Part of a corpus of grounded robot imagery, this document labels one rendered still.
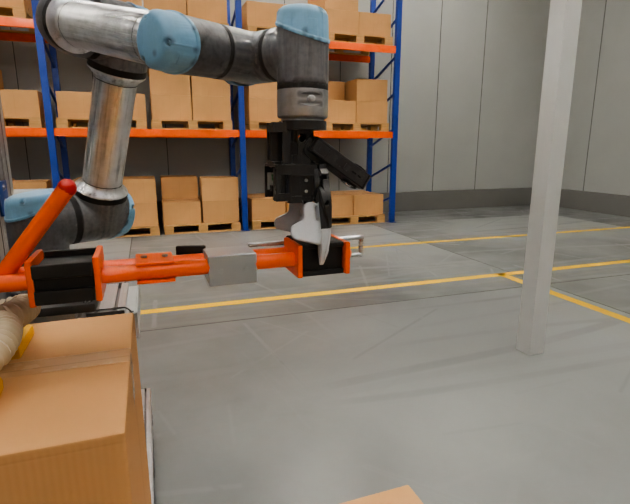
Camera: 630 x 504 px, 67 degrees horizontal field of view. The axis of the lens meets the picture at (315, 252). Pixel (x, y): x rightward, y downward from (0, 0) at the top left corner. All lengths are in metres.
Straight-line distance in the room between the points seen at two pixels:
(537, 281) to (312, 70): 2.84
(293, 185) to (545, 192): 2.70
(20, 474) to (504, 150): 11.62
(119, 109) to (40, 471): 0.75
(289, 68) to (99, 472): 0.55
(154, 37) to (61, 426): 0.47
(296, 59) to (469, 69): 10.67
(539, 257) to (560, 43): 1.27
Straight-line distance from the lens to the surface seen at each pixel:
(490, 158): 11.66
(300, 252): 0.70
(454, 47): 11.17
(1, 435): 0.63
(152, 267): 0.68
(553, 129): 3.28
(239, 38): 0.75
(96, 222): 1.21
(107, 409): 0.62
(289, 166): 0.69
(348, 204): 8.53
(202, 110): 7.84
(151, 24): 0.70
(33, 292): 0.69
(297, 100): 0.70
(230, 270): 0.69
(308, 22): 0.72
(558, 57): 3.33
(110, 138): 1.14
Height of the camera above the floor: 1.37
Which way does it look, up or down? 13 degrees down
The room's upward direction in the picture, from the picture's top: straight up
